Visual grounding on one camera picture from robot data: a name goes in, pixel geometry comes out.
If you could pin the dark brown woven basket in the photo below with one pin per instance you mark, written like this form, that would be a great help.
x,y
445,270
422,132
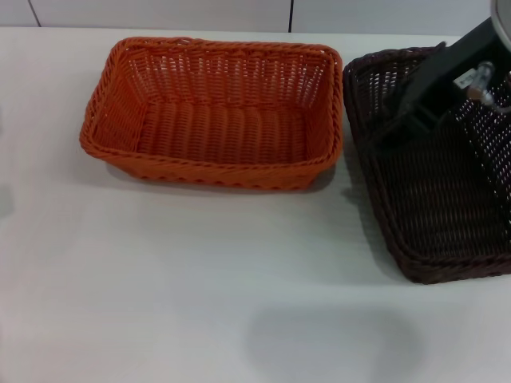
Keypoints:
x,y
439,191

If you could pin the orange woven basket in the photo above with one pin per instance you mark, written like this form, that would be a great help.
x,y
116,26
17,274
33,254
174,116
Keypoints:
x,y
215,127

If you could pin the black vertical wall strip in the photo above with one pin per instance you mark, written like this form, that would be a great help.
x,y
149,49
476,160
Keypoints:
x,y
291,16

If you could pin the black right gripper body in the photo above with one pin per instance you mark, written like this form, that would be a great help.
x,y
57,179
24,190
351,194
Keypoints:
x,y
439,80

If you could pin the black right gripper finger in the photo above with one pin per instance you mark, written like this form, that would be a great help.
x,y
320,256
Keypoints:
x,y
399,133

